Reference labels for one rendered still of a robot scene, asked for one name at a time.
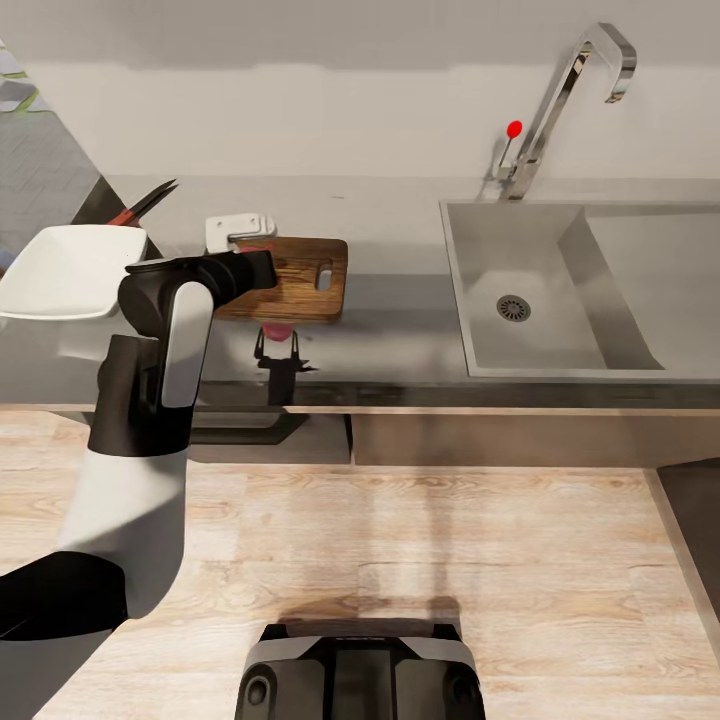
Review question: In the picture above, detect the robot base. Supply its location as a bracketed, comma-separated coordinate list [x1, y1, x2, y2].
[234, 624, 486, 720]

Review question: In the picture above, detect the bowl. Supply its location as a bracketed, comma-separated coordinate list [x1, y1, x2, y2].
[0, 224, 148, 322]

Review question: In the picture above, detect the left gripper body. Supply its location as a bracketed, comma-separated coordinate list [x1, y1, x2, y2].
[201, 250, 277, 300]

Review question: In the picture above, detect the cutting board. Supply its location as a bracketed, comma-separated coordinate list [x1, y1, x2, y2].
[213, 235, 348, 320]

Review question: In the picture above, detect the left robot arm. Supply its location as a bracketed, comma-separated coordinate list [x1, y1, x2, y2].
[0, 213, 277, 720]

